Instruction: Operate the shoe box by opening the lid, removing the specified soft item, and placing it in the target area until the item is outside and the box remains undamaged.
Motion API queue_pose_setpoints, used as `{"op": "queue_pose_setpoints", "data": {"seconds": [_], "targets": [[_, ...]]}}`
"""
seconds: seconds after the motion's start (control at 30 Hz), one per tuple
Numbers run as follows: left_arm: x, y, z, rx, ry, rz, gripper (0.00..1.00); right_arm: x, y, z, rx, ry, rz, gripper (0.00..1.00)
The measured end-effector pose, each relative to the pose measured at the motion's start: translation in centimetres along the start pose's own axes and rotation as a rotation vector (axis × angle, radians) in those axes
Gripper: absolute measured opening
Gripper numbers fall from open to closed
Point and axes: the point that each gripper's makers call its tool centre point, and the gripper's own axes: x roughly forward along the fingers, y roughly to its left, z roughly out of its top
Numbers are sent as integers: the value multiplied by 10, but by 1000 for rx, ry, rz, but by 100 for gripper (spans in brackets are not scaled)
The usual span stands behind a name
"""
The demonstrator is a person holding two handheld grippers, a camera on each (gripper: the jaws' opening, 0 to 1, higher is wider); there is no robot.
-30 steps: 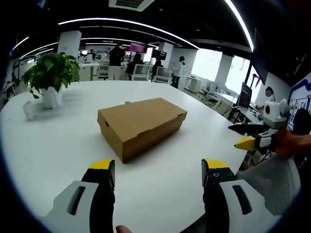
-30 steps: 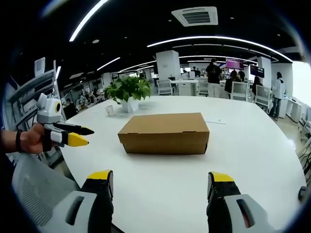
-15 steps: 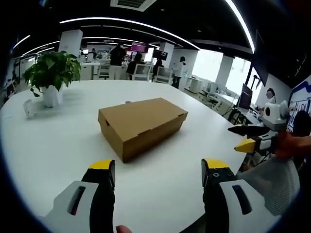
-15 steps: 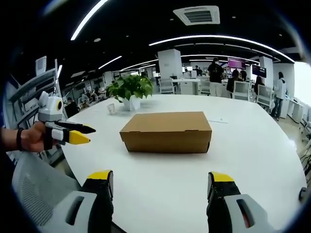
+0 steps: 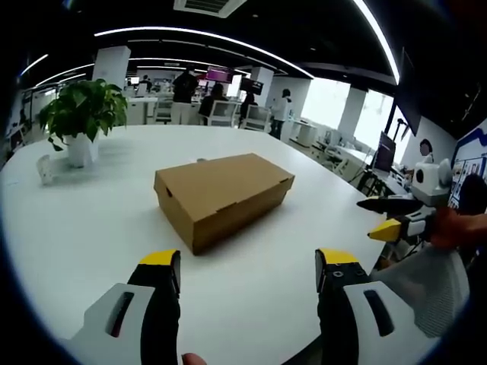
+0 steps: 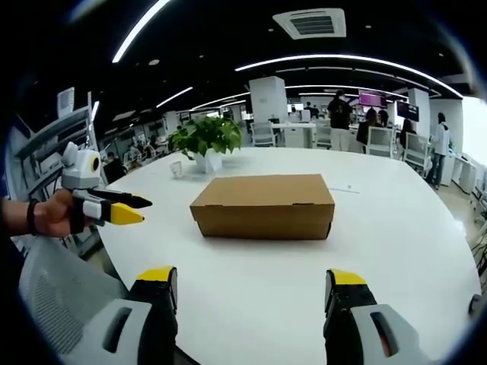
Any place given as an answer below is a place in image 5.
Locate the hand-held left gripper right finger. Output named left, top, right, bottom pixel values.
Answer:
left=314, top=248, right=416, bottom=365

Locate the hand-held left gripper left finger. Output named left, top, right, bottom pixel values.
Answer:
left=60, top=249, right=182, bottom=365

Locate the brown cardboard shoe box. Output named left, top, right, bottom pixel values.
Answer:
left=153, top=153, right=296, bottom=256

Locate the person's right hand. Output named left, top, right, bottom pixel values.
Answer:
left=428, top=207, right=487, bottom=250

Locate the blue white poster board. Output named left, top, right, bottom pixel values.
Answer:
left=450, top=128, right=487, bottom=208

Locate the dark monitor on stand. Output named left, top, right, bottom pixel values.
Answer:
left=371, top=130, right=397, bottom=173

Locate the grey mesh chair back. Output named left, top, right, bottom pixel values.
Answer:
left=371, top=241, right=472, bottom=339

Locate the large dark hanging panel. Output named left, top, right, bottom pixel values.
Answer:
left=394, top=46, right=424, bottom=135

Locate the white office chair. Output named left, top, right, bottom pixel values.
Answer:
left=206, top=99, right=240, bottom=127
left=242, top=103, right=272, bottom=132

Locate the small crumpled white object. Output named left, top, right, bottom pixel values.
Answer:
left=36, top=154, right=55, bottom=186

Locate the white office desk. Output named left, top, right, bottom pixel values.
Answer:
left=126, top=96, right=160, bottom=125

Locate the green potted plant white pot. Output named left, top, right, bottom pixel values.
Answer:
left=37, top=78, right=129, bottom=169

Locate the pink lit monitor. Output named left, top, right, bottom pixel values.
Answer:
left=206, top=65, right=234, bottom=83

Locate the ceiling air vent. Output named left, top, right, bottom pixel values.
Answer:
left=173, top=0, right=249, bottom=19

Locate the dark wall screen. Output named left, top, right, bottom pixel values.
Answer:
left=239, top=78, right=264, bottom=97

